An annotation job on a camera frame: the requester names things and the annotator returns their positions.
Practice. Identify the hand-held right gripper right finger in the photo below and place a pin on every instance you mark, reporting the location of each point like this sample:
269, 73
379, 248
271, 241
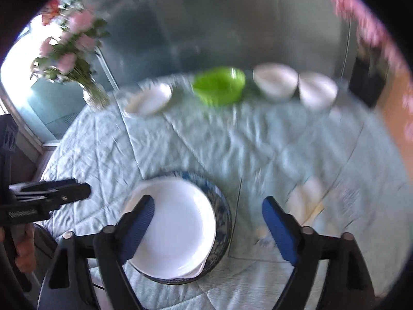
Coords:
278, 229

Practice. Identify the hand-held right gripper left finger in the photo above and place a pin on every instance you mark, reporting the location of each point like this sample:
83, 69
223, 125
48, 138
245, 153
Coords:
143, 221

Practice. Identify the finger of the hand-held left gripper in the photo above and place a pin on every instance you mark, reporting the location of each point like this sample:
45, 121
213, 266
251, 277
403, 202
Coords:
45, 184
69, 194

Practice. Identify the large white plate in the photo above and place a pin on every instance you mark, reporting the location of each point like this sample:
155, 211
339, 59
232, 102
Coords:
180, 219

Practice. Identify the small white plate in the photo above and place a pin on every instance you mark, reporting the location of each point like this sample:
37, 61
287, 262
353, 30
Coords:
150, 99

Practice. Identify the person's left hand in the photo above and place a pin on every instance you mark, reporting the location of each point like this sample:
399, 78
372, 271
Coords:
26, 248

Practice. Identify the blue patterned plate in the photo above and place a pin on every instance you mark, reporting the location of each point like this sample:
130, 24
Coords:
222, 219

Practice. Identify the light green quilted cloth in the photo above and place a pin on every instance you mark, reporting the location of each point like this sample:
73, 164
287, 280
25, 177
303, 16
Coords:
209, 142

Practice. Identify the white bowl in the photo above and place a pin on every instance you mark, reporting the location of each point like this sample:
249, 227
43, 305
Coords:
276, 80
317, 92

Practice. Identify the pink flower bouquet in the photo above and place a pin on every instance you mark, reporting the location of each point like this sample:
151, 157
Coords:
72, 42

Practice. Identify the green bowl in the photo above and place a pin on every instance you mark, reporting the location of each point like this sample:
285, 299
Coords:
219, 85

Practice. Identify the black chair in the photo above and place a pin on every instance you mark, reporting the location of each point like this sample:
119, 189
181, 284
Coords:
367, 77

